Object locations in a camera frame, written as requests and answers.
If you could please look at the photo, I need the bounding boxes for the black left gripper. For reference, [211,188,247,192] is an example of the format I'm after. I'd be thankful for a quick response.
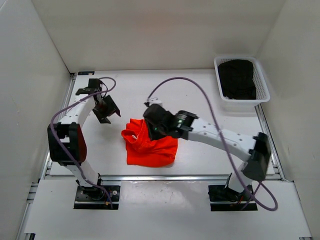
[92,95,121,125]

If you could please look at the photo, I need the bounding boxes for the orange shorts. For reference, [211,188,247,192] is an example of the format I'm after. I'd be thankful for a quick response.
[121,118,178,168]

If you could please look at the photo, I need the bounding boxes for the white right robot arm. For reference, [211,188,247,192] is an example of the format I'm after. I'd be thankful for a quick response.
[143,104,271,200]

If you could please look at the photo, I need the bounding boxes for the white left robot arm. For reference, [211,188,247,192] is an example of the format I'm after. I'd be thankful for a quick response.
[47,92,121,200]

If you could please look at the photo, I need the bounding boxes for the black folded shorts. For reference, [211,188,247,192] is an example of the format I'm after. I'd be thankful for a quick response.
[217,59,257,100]

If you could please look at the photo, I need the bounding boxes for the blue label sticker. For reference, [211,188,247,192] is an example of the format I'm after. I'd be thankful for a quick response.
[77,71,95,76]

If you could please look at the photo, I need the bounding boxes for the white plastic basket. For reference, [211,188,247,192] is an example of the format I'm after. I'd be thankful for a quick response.
[214,55,270,112]

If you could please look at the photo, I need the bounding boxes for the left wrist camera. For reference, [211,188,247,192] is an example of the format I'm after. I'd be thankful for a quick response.
[75,78,102,96]

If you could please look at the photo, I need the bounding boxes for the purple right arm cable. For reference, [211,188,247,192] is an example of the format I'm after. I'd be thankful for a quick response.
[146,76,279,212]

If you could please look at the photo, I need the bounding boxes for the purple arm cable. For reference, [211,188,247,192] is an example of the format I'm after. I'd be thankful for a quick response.
[146,76,279,212]
[49,76,118,210]

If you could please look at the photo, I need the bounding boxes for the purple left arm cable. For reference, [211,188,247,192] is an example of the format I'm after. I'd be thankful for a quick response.
[49,76,118,210]

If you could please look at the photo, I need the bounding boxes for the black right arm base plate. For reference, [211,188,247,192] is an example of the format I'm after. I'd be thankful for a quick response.
[208,185,258,212]

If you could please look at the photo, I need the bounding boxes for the aluminium table edge rail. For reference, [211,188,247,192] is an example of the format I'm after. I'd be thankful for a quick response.
[44,173,281,181]

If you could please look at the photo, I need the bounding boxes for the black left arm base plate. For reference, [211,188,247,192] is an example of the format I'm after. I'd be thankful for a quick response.
[73,185,121,210]

